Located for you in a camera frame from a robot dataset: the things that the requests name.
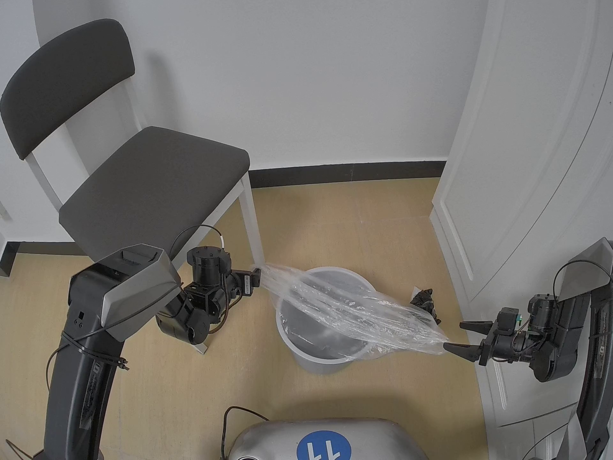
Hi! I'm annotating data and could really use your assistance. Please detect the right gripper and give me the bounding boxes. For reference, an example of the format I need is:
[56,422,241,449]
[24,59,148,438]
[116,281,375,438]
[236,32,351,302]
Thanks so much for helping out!
[443,320,528,367]

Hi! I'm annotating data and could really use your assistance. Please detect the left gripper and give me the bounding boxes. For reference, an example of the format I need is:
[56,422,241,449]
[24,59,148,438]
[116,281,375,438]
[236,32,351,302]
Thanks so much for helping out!
[223,267,262,301]

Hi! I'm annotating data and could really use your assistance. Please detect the black plastic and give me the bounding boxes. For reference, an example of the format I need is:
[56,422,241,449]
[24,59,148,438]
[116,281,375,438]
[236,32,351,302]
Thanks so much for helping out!
[408,286,443,326]

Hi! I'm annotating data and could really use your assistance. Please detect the clear plastic bag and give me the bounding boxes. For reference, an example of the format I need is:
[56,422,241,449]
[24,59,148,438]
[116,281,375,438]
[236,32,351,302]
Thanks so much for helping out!
[259,262,451,358]

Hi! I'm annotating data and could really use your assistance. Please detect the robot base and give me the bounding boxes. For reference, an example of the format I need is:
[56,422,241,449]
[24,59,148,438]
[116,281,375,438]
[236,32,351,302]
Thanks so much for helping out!
[230,417,429,460]

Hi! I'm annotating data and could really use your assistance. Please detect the white trash bin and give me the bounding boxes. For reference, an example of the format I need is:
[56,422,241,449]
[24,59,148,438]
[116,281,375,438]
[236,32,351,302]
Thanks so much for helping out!
[275,266,376,376]

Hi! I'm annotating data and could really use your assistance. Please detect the grey chair white legs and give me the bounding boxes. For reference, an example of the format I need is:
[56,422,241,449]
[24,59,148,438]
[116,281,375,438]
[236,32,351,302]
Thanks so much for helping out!
[0,19,265,356]

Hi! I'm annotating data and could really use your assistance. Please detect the white door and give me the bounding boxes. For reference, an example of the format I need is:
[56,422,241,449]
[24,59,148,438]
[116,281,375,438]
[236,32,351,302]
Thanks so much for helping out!
[431,0,613,460]

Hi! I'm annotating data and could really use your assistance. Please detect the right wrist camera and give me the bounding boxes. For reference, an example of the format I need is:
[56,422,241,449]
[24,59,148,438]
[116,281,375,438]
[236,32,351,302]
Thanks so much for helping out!
[497,307,523,338]

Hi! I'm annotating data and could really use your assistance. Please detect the black cable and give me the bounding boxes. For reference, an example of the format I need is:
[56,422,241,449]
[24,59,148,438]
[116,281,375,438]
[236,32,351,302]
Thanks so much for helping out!
[220,406,271,456]
[170,225,227,258]

